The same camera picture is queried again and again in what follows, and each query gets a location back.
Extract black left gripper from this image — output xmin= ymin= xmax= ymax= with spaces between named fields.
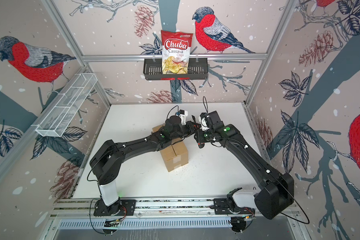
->
xmin=170 ymin=121 xmax=202 ymax=142

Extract red black utility knife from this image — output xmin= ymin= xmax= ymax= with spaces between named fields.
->
xmin=192 ymin=115 xmax=205 ymax=149

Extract brown cardboard express box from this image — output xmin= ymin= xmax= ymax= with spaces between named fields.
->
xmin=160 ymin=138 xmax=189 ymax=172

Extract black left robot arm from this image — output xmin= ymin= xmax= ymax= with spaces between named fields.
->
xmin=90 ymin=116 xmax=202 ymax=207

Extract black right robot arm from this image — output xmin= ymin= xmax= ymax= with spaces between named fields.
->
xmin=194 ymin=111 xmax=295 ymax=220

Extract Chuba cassava chips bag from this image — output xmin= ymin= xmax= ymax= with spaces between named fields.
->
xmin=161 ymin=31 xmax=193 ymax=74

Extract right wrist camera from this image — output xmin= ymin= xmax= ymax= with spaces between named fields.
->
xmin=199 ymin=113 xmax=209 ymax=131

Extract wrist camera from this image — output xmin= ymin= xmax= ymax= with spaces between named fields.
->
xmin=176 ymin=110 xmax=188 ymax=126
xmin=199 ymin=113 xmax=209 ymax=131

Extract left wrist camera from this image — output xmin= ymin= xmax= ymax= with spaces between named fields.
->
xmin=176 ymin=110 xmax=188 ymax=126

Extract black wire wall basket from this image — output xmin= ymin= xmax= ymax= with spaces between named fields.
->
xmin=143 ymin=57 xmax=209 ymax=81

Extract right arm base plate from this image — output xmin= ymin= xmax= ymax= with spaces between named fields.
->
xmin=209 ymin=198 xmax=256 ymax=216

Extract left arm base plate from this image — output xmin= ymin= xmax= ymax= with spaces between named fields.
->
xmin=94 ymin=199 xmax=137 ymax=217

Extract aluminium frame crossbar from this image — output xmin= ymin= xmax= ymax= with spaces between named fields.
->
xmin=81 ymin=53 xmax=268 ymax=63

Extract white wire mesh shelf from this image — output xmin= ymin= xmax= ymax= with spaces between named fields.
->
xmin=36 ymin=73 xmax=98 ymax=137

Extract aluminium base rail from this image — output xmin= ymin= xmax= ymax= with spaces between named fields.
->
xmin=52 ymin=195 xmax=299 ymax=217

